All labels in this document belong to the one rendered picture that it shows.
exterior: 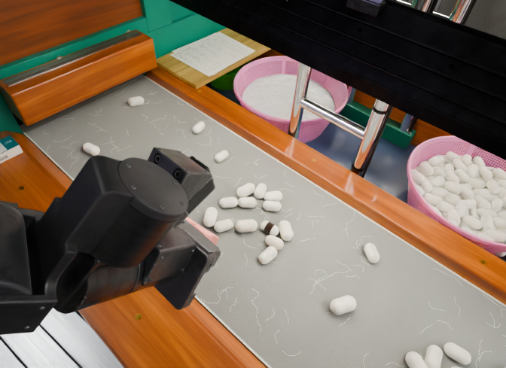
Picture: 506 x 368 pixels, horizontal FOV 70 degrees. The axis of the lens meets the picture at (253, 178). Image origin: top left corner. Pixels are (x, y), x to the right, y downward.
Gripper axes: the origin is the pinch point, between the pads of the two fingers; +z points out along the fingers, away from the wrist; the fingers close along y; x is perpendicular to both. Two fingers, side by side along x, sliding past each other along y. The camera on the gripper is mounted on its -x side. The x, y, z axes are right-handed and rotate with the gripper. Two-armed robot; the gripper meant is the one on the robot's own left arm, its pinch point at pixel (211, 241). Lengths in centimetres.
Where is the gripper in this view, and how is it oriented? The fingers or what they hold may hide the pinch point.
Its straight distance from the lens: 45.0
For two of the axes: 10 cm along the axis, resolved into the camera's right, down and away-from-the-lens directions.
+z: 4.7, 0.3, 8.8
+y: -7.5, -5.2, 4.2
